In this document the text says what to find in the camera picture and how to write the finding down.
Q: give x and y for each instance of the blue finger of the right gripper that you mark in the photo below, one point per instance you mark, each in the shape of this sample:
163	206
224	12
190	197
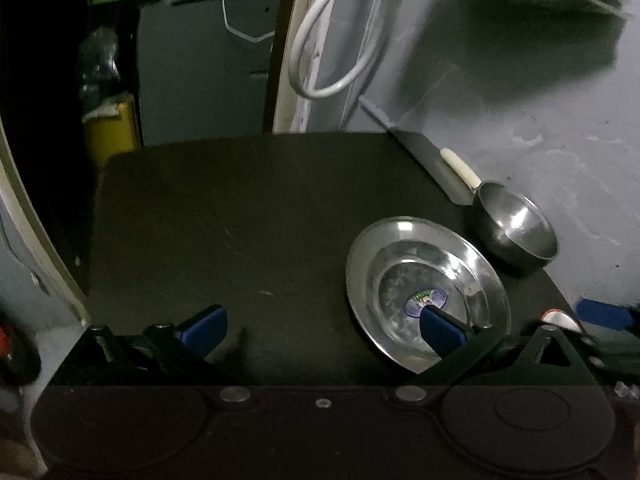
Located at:
605	315

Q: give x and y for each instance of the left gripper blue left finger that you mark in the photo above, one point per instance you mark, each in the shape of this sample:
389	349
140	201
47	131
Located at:
197	337

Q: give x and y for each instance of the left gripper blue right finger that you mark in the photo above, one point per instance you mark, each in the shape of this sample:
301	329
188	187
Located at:
455	342

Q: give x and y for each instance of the steel plate with sticker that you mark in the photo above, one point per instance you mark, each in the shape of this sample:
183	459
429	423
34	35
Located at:
398	266

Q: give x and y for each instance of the steel bowl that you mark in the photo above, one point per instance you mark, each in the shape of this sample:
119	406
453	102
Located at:
513	229

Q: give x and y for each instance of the yellow bin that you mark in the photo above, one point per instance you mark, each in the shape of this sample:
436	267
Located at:
112	128

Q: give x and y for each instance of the cleaver with cream handle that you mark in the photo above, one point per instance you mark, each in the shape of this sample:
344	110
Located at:
426	153

